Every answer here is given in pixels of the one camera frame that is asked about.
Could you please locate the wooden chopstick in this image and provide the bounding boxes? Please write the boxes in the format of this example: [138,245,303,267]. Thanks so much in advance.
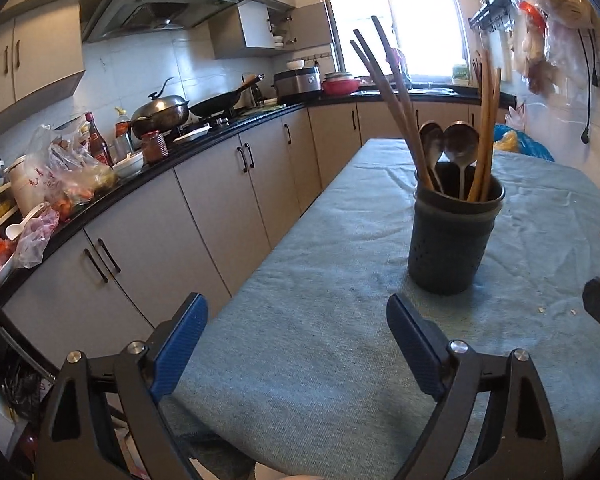
[372,15,434,190]
[349,38,434,192]
[352,28,436,192]

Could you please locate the dark grey utensil holder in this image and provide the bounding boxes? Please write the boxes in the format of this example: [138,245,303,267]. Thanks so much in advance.
[407,162,505,296]

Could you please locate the white plastic spoon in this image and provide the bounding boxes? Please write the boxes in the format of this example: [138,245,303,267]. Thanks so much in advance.
[5,202,50,242]

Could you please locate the grey-green table cloth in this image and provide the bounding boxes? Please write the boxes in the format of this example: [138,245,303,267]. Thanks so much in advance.
[159,138,600,480]

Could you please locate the white plastic bag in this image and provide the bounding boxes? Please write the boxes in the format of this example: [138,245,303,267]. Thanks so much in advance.
[24,125,117,222]

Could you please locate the white bowl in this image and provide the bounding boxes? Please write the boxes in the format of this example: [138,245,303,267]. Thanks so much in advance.
[112,152,145,179]

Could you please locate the soy sauce bottle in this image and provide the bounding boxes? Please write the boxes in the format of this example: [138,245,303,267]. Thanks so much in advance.
[85,112,112,167]

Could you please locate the oil bottle yellow cap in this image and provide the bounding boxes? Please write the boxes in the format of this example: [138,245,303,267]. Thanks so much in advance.
[114,106,133,160]

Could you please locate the blue plastic bag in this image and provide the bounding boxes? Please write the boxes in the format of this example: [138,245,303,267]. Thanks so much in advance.
[494,124,554,162]

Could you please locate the yellow plastic bag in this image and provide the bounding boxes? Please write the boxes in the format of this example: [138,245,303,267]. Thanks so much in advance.
[493,130,519,153]

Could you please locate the red lidded jar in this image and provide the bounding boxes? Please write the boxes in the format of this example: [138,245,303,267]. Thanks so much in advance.
[140,130,169,165]

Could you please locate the dark wooden spoon front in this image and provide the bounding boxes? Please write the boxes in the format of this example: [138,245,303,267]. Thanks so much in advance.
[443,122,479,200]

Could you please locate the dark wooden spoon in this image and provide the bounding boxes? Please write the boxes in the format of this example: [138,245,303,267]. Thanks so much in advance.
[443,122,479,200]
[419,122,444,193]

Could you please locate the dark wooden spoon back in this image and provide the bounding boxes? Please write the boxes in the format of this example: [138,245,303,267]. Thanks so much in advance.
[419,122,444,193]

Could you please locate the steel wok with lid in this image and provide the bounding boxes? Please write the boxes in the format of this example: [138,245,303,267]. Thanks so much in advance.
[131,77,189,140]

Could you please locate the black frying pan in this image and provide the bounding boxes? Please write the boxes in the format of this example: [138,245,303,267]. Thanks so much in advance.
[188,74,264,118]

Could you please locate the red pot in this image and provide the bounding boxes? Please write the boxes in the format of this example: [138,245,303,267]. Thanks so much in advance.
[322,73,360,96]

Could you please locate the silver rice cooker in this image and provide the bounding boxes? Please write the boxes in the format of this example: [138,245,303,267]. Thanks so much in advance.
[273,66,322,103]

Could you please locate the hanging plastic bags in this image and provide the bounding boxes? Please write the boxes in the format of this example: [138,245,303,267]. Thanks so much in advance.
[509,0,593,96]

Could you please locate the range hood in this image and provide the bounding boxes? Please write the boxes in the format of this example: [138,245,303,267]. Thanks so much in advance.
[82,0,242,44]

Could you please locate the black hanging power cable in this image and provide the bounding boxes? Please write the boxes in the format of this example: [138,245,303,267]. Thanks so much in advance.
[575,28,598,146]

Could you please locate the black wall rack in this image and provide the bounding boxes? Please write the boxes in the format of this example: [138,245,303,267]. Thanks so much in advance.
[468,0,513,32]

